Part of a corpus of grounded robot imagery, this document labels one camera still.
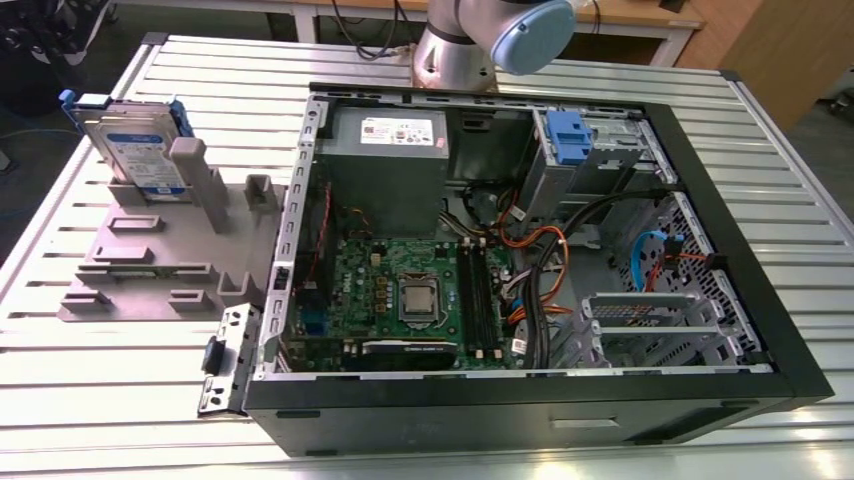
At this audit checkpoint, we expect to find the hard disk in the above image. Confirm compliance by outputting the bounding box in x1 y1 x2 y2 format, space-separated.
57 88 194 204

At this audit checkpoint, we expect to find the red yellow power wire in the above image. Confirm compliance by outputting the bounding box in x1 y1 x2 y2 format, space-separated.
656 249 729 272

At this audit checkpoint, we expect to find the grey parts rack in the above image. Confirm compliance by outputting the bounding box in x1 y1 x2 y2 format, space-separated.
55 138 285 324

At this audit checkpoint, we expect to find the grey power supply unit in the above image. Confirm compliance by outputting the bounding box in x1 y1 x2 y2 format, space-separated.
317 105 449 240

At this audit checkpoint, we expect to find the green motherboard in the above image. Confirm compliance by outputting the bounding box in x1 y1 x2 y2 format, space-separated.
284 237 529 372

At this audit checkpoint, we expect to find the black lock knob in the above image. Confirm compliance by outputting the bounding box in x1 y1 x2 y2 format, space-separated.
201 336 229 375

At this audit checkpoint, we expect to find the silver CPU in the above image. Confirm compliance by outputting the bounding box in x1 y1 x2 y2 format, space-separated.
404 285 437 313

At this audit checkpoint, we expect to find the CPU socket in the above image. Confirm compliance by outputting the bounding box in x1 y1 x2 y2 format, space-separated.
396 271 446 332

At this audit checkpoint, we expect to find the blue drive latch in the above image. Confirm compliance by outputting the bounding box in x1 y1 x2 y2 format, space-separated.
542 110 593 167

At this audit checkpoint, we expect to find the black RAM slot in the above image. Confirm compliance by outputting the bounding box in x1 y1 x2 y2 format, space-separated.
456 238 486 360
474 238 505 360

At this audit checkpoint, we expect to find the metal drive cage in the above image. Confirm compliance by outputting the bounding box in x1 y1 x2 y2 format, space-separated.
517 105 673 221

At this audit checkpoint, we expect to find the black graphics card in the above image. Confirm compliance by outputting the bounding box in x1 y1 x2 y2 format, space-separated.
278 337 462 373

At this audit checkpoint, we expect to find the black PC case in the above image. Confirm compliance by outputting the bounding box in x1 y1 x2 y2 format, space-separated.
242 82 835 459

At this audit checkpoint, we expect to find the wooden cabinet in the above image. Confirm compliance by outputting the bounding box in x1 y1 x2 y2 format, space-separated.
672 0 854 134

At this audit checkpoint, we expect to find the black chair base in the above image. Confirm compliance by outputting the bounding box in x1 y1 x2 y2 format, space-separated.
813 74 854 114

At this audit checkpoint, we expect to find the blue floor cable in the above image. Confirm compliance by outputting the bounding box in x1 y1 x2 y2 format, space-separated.
0 127 91 151

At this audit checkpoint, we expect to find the black base cable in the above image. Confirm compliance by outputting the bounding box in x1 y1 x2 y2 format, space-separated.
329 0 416 62

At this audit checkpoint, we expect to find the metal case bracket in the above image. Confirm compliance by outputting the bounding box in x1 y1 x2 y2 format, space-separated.
194 302 266 419

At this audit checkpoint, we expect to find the black yellow wire bundle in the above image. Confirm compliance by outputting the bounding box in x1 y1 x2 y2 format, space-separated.
438 182 521 241

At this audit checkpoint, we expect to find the orange wire bundle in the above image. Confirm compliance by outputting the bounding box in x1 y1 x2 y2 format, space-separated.
498 224 576 317

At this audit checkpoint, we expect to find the black cable bundle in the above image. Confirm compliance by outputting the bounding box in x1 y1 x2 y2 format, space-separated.
522 189 672 369

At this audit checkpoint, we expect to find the wooden desk white frame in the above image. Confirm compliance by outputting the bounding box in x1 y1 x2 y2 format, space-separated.
265 0 708 69

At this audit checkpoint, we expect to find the blue data wire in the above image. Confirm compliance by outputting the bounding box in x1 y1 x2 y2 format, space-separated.
628 228 669 294

